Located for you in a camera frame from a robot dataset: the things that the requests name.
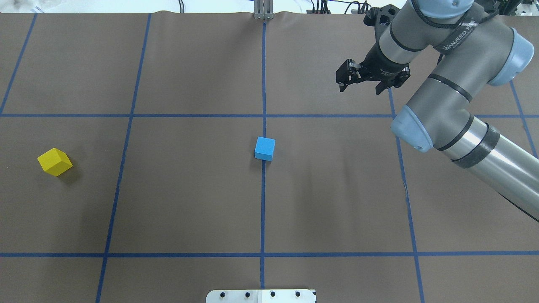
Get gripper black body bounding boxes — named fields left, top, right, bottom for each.
left=360, top=44, right=411, bottom=86

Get blue block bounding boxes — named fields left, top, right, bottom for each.
left=254, top=136, right=276, bottom=162

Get yellow block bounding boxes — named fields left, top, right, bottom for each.
left=38, top=148, right=73, bottom=177

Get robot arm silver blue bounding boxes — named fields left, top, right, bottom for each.
left=336, top=0, right=539, bottom=220

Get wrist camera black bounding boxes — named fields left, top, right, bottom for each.
left=363, top=5, right=400, bottom=27

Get aluminium frame post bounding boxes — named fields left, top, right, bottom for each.
left=253, top=0, right=275, bottom=21

